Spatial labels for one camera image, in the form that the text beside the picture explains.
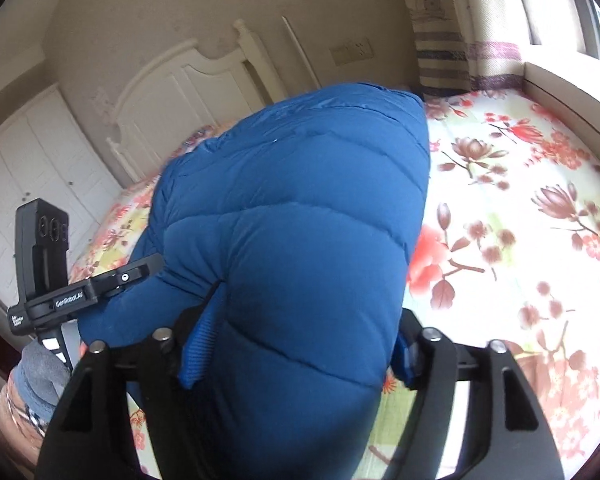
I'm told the white wooden headboard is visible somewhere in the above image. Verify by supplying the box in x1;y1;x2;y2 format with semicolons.
104;17;322;187

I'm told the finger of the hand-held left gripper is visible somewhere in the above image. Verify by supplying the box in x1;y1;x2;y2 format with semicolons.
96;253;166;295

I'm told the blue puffer jacket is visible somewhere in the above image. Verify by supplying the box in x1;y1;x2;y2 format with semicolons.
77;82;432;480

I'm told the peach patterned cloth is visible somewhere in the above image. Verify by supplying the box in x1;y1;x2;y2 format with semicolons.
0;370;51;467

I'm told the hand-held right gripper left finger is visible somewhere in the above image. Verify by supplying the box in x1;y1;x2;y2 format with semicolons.
37;287;229;480

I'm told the dark patterned pillow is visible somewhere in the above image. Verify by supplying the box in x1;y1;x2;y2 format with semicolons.
179;125;231;152

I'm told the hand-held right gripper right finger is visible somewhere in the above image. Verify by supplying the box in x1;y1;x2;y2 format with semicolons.
380;308;567;480

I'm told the wall socket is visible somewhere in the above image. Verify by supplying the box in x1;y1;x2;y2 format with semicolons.
329;36;377;67

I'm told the striped curtain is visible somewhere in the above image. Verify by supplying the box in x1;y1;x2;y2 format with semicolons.
407;0;531;100

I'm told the white wardrobe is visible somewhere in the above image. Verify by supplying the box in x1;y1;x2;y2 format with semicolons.
0;84;125;313

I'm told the white window ledge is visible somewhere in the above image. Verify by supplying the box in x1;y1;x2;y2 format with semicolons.
521;61;600;173

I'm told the floral bed sheet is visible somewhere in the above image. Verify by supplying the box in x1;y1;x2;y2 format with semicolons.
67;87;600;480

